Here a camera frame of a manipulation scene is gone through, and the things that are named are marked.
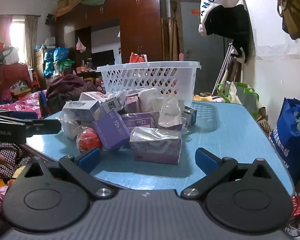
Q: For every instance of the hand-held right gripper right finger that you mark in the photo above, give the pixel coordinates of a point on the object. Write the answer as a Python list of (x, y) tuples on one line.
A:
[(206, 158)]

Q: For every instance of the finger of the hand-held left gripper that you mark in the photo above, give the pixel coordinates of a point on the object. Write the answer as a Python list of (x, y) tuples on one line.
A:
[(45, 127), (22, 115)]

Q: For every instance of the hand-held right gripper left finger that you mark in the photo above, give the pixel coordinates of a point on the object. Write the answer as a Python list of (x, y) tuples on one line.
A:
[(90, 158)]

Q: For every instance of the clear bagged grey item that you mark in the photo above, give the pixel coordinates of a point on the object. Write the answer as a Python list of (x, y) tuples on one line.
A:
[(168, 116)]

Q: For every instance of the white plastic basket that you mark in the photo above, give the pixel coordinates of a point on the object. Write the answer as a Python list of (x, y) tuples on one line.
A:
[(150, 67)]

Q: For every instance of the pink floral bedding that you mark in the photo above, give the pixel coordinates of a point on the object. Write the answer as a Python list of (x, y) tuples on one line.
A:
[(22, 103)]

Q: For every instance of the bagged red round item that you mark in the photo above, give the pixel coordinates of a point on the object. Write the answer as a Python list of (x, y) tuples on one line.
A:
[(88, 140)]

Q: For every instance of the clear bag with white box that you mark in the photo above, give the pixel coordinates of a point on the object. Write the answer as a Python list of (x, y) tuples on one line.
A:
[(70, 127)]

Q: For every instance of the large purple box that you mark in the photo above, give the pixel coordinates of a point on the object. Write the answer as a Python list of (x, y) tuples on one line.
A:
[(110, 131)]

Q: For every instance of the red plastic stool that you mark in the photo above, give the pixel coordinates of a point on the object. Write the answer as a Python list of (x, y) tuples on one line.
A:
[(35, 78)]

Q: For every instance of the white box with barcode label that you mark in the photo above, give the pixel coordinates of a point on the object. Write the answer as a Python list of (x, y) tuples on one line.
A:
[(80, 107)]

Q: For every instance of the small blue white box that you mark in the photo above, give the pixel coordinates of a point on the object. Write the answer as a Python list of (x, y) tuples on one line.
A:
[(190, 117)]

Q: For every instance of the maroon clothes pile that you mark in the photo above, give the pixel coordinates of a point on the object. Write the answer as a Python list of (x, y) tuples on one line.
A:
[(67, 85)]

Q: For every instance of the bagged wide purple box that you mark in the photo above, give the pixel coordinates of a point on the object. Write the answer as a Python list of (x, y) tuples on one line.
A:
[(156, 150)]

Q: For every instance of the pink white box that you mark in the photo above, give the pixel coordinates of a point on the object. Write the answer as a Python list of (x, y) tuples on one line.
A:
[(91, 96)]

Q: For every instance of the flat purple box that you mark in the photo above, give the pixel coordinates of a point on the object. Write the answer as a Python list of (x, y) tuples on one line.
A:
[(137, 121)]

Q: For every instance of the blue plastic sack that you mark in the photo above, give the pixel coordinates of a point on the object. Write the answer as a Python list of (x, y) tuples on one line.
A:
[(61, 53), (48, 60)]

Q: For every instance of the green plastic bag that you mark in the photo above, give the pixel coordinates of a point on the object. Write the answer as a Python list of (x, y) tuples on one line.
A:
[(67, 65)]

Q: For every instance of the small pink purple box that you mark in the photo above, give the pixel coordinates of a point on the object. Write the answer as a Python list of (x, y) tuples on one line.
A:
[(132, 104)]

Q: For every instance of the clear water bottle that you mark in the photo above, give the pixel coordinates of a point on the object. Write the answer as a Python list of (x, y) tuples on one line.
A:
[(227, 88)]

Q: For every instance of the green white tote bag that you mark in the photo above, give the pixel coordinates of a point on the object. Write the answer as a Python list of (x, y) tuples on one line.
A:
[(250, 100)]

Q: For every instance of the beige curtain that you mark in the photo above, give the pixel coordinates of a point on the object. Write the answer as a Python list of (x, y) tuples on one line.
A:
[(31, 40)]

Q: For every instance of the bagged white item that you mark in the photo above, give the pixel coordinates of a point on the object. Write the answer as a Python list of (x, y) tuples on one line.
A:
[(146, 98)]

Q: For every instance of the blue tote bag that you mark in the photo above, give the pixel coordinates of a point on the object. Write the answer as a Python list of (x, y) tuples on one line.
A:
[(287, 140)]

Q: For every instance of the pink curtain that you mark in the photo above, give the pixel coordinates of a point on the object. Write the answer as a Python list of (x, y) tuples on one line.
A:
[(0, 30)]

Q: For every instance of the black television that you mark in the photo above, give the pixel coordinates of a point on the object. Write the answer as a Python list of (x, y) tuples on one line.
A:
[(102, 58)]

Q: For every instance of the pink hanging plastic bag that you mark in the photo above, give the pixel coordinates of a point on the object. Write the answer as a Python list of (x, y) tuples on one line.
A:
[(80, 45)]

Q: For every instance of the metal crutches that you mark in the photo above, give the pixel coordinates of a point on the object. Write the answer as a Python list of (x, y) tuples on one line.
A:
[(223, 65)]

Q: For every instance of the white hanging plastic bag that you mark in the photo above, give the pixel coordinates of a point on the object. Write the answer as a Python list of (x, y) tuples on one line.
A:
[(118, 58)]

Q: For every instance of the orange white shopping bag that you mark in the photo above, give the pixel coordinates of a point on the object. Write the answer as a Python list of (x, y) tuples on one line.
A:
[(136, 58)]

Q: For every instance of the grey door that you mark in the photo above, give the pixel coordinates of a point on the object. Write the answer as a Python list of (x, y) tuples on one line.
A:
[(187, 35)]

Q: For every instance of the wooden planks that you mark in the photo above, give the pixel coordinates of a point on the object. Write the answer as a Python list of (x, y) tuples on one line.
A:
[(172, 37)]

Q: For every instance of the brown wooden wardrobe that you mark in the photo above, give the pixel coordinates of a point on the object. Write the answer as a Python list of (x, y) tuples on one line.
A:
[(140, 25)]

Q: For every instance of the red paper on door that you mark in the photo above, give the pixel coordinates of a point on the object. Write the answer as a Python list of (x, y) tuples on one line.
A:
[(195, 12)]

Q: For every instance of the brown hanging bag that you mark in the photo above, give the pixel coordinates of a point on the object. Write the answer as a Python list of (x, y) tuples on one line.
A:
[(297, 12)]

